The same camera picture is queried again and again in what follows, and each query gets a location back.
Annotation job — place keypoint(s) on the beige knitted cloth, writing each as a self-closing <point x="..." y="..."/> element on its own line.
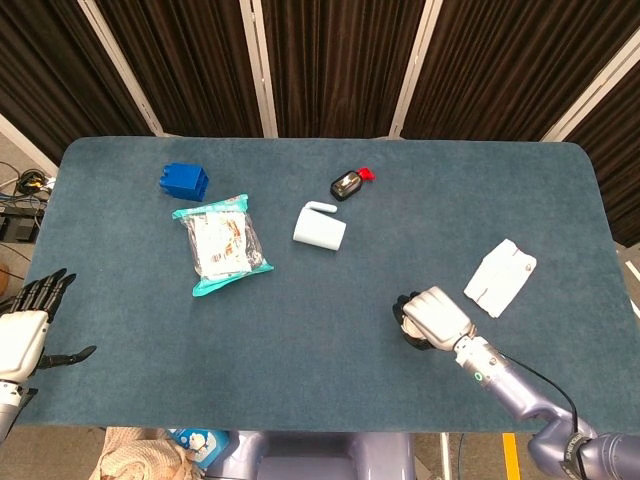
<point x="135" y="457"/>

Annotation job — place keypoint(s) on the blue-grey carpeted table top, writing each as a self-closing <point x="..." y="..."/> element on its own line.
<point x="250" y="350"/>

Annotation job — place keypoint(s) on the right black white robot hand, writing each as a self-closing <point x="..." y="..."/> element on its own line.
<point x="437" y="317"/>

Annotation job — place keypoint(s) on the blue plastic building block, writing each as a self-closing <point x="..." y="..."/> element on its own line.
<point x="182" y="181"/>

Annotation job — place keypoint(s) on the white partition frame post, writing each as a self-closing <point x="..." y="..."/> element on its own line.
<point x="122" y="75"/>
<point x="590" y="95"/>
<point x="27" y="145"/>
<point x="260" y="70"/>
<point x="414" y="70"/>

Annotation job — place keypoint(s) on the pale blue mug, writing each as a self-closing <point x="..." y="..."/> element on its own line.
<point x="320" y="231"/>

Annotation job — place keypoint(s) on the white folded paper package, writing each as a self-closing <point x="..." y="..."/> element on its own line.
<point x="500" y="285"/>

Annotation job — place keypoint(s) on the yellow floor tape strip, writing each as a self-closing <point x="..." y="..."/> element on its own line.
<point x="511" y="457"/>

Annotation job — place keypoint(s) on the blue white cartoon package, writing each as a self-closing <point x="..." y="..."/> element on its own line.
<point x="200" y="442"/>

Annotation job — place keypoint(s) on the teal clear snack bag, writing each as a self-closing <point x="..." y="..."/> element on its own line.
<point x="222" y="245"/>

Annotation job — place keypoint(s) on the black bottle with red cap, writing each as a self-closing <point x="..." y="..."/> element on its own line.
<point x="346" y="184"/>

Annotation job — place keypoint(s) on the black floor power box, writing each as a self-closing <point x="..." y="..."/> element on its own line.
<point x="17" y="227"/>

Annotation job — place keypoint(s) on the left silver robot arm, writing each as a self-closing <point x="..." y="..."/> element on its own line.
<point x="7" y="405"/>

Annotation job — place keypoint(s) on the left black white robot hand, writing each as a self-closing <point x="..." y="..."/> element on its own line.
<point x="20" y="340"/>

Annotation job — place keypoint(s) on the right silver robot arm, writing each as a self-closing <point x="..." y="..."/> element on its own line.
<point x="520" y="390"/>

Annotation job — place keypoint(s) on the dark brown curtain panel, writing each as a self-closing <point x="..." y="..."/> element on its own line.
<point x="60" y="85"/>
<point x="340" y="65"/>
<point x="510" y="65"/>
<point x="615" y="165"/>
<point x="185" y="65"/>

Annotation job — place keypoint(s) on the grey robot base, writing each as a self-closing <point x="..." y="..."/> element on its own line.
<point x="320" y="457"/>

